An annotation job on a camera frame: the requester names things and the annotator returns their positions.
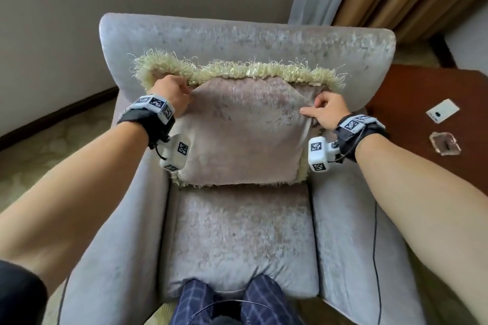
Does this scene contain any person's right leg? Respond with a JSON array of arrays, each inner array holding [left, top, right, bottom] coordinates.
[[239, 274, 306, 325]]

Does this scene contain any thin black cable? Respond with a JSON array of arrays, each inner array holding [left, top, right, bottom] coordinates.
[[373, 202, 383, 325]]

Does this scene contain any person's left leg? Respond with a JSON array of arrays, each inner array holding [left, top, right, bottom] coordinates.
[[173, 278, 226, 325]]

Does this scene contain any grey velvet seat cushion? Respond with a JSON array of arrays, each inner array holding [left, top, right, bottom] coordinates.
[[163, 183, 320, 302]]

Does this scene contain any person's left forearm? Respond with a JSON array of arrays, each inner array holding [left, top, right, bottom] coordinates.
[[0, 120, 151, 299]]

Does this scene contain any black wristband with markers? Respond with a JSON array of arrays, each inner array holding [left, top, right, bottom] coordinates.
[[334, 113, 390, 164], [116, 94, 177, 147]]

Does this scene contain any black right wristband with markers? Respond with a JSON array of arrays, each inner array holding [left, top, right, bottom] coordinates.
[[334, 113, 390, 164]]

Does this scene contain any fringed velvet throw pillow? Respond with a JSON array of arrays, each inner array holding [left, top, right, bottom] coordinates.
[[129, 50, 349, 189]]

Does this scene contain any person's right hand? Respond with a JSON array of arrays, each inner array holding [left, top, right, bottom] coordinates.
[[300, 91, 353, 130]]

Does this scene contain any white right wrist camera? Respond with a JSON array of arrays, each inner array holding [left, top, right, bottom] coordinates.
[[308, 136, 340, 173]]

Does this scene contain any dark wooden baseboard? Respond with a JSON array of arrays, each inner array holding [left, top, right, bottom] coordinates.
[[0, 86, 119, 151]]

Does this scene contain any black left wristband with markers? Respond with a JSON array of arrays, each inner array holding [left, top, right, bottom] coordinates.
[[116, 94, 177, 147]]

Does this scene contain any grey velvet armchair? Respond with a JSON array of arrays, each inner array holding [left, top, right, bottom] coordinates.
[[57, 12, 427, 325]]

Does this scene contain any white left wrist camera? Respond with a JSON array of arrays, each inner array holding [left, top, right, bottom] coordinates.
[[159, 134, 191, 173]]

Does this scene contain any person's right forearm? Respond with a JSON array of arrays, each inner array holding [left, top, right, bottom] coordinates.
[[355, 137, 488, 302]]

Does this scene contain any brown wooden side table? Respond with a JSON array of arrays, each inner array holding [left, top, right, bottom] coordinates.
[[365, 64, 488, 200]]

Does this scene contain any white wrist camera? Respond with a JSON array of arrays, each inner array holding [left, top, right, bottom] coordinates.
[[308, 136, 340, 173], [159, 134, 191, 173]]

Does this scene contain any white card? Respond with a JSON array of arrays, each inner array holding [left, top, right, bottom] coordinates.
[[425, 99, 460, 124]]

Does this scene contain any clear glass ashtray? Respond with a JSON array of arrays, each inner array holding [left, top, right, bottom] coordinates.
[[429, 131, 462, 157]]

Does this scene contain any person's leg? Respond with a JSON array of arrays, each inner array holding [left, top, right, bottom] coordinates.
[[173, 278, 226, 325], [239, 274, 306, 325]]

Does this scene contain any person's left hand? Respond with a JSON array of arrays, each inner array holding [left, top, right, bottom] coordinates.
[[150, 75, 194, 113]]

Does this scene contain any black sleeve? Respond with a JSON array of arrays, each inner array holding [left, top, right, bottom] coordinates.
[[0, 258, 49, 325]]

